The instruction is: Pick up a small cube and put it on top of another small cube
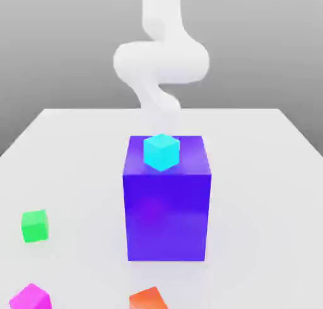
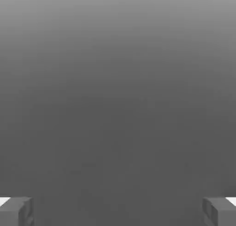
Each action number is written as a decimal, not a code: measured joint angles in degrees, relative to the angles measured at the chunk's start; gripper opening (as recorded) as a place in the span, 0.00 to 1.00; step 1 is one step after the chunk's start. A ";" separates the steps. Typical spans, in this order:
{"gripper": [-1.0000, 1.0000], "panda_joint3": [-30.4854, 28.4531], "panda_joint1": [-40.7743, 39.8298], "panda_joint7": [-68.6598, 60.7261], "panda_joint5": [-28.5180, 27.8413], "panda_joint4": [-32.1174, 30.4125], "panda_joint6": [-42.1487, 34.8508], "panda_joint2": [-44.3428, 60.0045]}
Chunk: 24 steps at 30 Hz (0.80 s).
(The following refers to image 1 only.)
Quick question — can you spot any small magenta cube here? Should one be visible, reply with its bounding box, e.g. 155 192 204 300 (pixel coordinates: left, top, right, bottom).
9 283 53 309

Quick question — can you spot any small cyan cube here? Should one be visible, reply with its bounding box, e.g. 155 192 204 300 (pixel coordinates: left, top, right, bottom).
143 133 180 173

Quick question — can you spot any small green cube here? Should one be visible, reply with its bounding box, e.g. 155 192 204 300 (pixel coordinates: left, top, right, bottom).
20 209 49 244

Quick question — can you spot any small orange cube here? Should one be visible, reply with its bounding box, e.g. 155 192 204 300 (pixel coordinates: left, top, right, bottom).
129 286 169 309

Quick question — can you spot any large purple box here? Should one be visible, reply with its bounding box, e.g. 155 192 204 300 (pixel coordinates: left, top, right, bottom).
122 135 212 262

